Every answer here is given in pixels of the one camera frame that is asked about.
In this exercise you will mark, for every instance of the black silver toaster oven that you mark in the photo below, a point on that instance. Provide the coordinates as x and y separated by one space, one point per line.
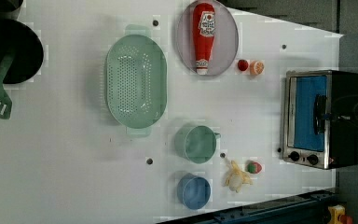
309 140

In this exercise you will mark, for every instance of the yellow red clamp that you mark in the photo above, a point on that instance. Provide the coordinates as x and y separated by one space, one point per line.
338 215

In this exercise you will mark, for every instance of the toy orange half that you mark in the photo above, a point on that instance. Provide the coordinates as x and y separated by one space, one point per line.
256 68

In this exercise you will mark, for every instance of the toy strawberry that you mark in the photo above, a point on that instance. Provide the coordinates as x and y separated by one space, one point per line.
254 167

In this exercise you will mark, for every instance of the red toy tomato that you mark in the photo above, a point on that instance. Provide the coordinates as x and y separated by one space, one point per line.
242 65

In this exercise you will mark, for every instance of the peeled toy banana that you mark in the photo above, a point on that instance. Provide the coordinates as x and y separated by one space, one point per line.
236 177

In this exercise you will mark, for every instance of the green cup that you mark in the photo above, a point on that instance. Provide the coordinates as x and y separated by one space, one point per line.
196 143

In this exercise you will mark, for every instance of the blue cup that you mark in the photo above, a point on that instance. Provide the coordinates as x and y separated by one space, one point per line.
193 191

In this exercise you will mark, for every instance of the red ketchup bottle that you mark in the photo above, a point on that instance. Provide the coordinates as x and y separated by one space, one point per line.
203 31

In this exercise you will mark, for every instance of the green oval colander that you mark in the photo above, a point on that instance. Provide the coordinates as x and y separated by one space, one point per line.
136 81

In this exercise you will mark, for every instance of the large black pot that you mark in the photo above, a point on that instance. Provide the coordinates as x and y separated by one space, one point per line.
29 50

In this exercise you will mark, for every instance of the small black pot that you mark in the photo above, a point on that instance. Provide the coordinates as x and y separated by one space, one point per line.
10 5

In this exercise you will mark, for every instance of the dark blue frame rail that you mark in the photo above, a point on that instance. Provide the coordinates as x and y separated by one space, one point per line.
306 208

